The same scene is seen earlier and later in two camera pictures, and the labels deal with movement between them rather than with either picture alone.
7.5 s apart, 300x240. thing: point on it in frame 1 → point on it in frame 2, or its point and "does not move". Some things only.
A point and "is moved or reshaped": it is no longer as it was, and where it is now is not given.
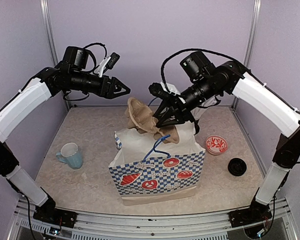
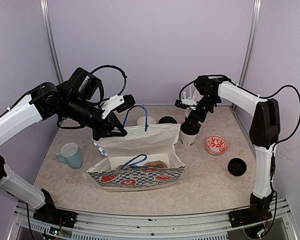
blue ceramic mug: x=70 y=154 does not move
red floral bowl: x=216 y=145 does not move
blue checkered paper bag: x=144 y=170 is moved or reshaped
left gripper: x=109 y=92 → x=105 y=128
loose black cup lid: x=237 y=167 does not move
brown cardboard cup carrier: x=139 y=115 → x=156 y=164
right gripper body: x=182 y=106 → x=201 y=116
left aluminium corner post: x=47 y=19 does not move
